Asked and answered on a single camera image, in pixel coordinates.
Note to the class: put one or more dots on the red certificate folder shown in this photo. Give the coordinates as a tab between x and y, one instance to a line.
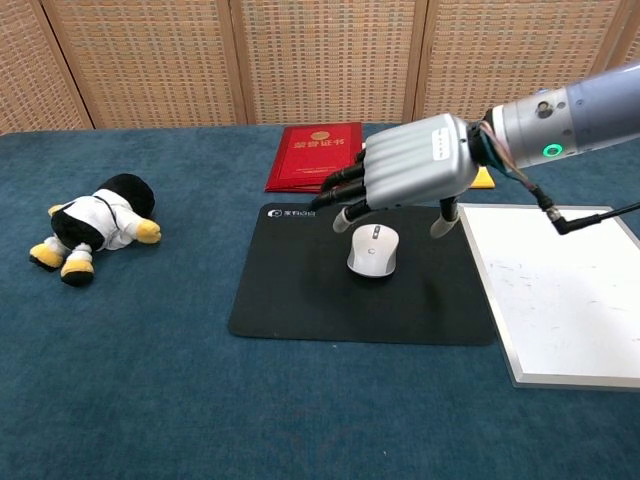
310	157

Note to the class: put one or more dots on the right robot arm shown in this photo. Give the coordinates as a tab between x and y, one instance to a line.
565	120

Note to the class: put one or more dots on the black mouse pad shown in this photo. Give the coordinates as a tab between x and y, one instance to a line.
360	280

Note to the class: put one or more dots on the white computer mouse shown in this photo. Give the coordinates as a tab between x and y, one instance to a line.
373	249

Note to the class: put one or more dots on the penguin plush toy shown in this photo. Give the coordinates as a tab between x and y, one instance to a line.
95	227

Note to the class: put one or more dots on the woven folding screen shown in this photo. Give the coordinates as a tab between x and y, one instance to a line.
320	60

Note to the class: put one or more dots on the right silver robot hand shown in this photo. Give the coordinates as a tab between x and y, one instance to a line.
415	167

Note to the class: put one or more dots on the white board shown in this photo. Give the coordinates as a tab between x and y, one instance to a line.
555	295

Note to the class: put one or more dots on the blue felt table cover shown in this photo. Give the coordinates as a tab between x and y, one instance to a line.
150	350

